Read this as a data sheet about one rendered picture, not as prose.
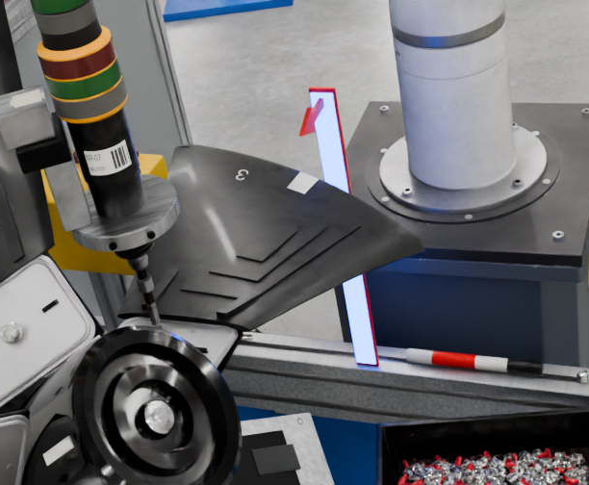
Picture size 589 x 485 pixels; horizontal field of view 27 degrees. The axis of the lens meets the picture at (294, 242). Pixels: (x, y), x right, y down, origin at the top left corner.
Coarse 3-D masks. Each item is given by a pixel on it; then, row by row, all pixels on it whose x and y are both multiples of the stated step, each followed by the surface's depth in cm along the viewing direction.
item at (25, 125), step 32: (0, 96) 71; (0, 128) 69; (32, 128) 70; (32, 160) 70; (64, 160) 71; (64, 192) 72; (160, 192) 76; (64, 224) 73; (96, 224) 74; (128, 224) 73; (160, 224) 74
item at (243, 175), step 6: (234, 168) 101; (240, 168) 101; (246, 168) 101; (252, 168) 101; (234, 174) 100; (240, 174) 101; (246, 174) 101; (252, 174) 101; (228, 180) 100; (234, 180) 100; (240, 180) 100; (246, 180) 100
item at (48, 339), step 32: (0, 288) 76; (32, 288) 76; (64, 288) 75; (0, 320) 75; (32, 320) 75; (64, 320) 75; (0, 352) 75; (32, 352) 75; (64, 352) 75; (0, 384) 75
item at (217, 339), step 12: (120, 324) 85; (132, 324) 85; (144, 324) 85; (168, 324) 85; (180, 324) 85; (192, 324) 84; (204, 324) 84; (180, 336) 83; (192, 336) 83; (204, 336) 83; (216, 336) 83; (228, 336) 82; (216, 348) 81; (228, 348) 81; (216, 360) 80
